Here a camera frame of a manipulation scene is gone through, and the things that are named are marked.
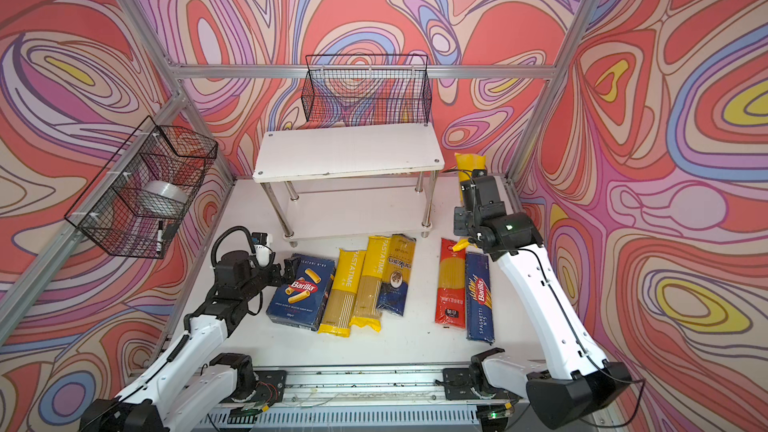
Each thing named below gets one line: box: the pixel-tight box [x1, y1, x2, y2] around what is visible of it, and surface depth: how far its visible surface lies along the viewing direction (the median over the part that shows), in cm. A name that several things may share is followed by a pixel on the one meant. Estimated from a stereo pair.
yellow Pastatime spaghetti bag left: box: [318, 248, 366, 337], surface depth 88 cm
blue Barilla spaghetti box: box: [466, 252, 495, 345], surface depth 87 cm
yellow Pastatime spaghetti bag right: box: [349, 236, 392, 332], surface depth 90 cm
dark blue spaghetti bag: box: [376, 234, 416, 316], surface depth 93 cm
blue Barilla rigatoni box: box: [266, 253, 337, 331], surface depth 84 cm
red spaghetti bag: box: [435, 238, 467, 329], surface depth 91 cm
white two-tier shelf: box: [252, 122, 445, 247], surface depth 86 cm
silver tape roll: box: [136, 180, 188, 218], surface depth 74 cm
